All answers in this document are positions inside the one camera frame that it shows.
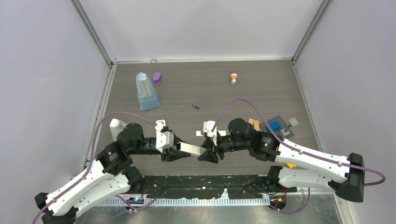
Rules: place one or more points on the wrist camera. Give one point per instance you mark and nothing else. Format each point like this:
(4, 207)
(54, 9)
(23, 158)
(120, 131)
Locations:
(164, 137)
(209, 127)

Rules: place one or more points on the purple plastic cap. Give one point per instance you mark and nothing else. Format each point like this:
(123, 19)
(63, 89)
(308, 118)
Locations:
(157, 76)

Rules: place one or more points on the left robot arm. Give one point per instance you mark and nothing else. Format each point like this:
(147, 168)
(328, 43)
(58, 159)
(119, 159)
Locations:
(110, 173)

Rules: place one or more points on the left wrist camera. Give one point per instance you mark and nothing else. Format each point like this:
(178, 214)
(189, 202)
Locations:
(164, 137)

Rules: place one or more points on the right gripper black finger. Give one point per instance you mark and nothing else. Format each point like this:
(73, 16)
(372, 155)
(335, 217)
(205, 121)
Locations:
(209, 156)
(207, 143)

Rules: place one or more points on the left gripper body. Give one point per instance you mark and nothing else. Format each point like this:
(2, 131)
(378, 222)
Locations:
(165, 152)

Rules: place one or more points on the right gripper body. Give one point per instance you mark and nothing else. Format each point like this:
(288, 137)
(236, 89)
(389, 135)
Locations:
(220, 148)

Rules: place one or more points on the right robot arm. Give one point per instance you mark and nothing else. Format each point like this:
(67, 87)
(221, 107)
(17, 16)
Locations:
(341, 174)

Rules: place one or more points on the blue lego brick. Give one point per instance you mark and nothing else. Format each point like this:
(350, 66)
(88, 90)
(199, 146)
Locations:
(274, 125)

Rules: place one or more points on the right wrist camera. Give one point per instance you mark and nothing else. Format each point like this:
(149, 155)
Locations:
(209, 127)

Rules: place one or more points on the small grey lego piece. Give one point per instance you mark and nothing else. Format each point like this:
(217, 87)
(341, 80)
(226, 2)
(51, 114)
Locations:
(287, 130)

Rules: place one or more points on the right wooden block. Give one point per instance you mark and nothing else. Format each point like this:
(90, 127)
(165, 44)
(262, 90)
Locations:
(256, 125)

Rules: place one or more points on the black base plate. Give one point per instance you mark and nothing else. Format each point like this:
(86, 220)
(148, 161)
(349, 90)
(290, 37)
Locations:
(206, 186)

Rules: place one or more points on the yellow triangular tool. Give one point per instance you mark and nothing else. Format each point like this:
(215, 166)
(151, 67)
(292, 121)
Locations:
(291, 165)

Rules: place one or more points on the small toy figurine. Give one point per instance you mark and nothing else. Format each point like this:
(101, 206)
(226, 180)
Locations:
(233, 77)

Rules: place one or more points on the blue metronome in plastic wrap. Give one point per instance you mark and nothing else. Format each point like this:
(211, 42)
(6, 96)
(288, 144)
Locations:
(146, 93)

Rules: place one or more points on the grey lego baseplate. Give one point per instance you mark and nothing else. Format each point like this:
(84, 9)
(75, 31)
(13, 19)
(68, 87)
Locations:
(283, 125)

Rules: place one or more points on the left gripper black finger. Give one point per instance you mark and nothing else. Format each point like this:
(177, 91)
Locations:
(174, 140)
(173, 155)

